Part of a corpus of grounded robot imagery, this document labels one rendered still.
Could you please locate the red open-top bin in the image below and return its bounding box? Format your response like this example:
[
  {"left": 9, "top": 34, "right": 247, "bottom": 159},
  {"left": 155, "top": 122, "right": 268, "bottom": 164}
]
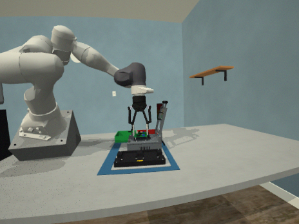
[{"left": 137, "top": 129, "right": 155, "bottom": 134}]

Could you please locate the green open-top bin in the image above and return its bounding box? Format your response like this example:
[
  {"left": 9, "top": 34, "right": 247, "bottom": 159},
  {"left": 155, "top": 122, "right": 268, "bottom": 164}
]
[{"left": 115, "top": 131, "right": 131, "bottom": 143}]

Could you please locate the green circuit board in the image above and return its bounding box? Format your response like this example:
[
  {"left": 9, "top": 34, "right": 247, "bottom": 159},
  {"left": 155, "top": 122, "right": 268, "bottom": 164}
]
[{"left": 134, "top": 131, "right": 147, "bottom": 137}]

